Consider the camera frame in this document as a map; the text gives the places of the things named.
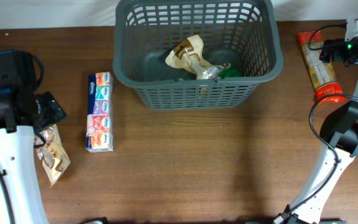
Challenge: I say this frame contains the spaghetti pack red ends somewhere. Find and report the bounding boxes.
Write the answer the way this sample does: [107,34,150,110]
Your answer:
[298,31,343,100]

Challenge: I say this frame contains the brown snack bag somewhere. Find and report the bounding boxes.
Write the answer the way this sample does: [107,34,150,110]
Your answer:
[34,124,71,187]

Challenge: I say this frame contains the tissue multipack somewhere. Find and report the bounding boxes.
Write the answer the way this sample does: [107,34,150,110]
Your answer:
[86,72,114,152]

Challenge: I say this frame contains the grey plastic basket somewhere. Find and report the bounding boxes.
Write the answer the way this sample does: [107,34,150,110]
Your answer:
[113,0,283,110]

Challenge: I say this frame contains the green lid jar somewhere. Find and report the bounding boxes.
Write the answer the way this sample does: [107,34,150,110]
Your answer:
[219,68,241,79]

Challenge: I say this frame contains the beige snack bag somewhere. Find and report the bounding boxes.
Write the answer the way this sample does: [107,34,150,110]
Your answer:
[165,35,231,80]

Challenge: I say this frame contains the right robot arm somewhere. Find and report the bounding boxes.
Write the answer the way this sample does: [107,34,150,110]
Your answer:
[274,19,358,223]

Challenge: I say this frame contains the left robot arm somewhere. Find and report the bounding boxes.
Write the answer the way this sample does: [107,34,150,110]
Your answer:
[0,50,67,223]

